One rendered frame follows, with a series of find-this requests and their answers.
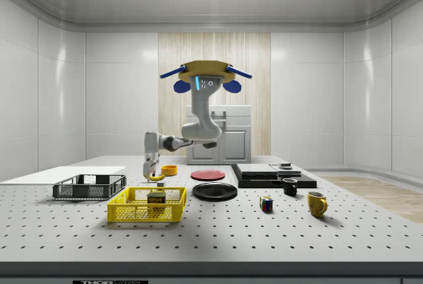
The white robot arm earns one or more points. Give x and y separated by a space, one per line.
201 119

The yellow basket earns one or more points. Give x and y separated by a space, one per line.
145 213

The yellow mug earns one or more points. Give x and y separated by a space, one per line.
315 204

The red plate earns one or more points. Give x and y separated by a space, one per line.
207 175

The black stove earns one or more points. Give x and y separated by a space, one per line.
257 171

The black plate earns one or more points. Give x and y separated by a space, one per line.
215 191

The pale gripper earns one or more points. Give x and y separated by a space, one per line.
150 167

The puzzle cube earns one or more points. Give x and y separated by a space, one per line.
266 204

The white cabinet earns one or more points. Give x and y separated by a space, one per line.
234 138

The yellow bowl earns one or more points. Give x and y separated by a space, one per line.
169 171

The banana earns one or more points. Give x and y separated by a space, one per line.
158 177

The flat-sided can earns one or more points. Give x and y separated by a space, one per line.
156 197

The white board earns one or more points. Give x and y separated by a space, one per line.
49 175

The black mug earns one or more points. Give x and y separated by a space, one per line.
289 187

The dark grey basket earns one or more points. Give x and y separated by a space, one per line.
86 191

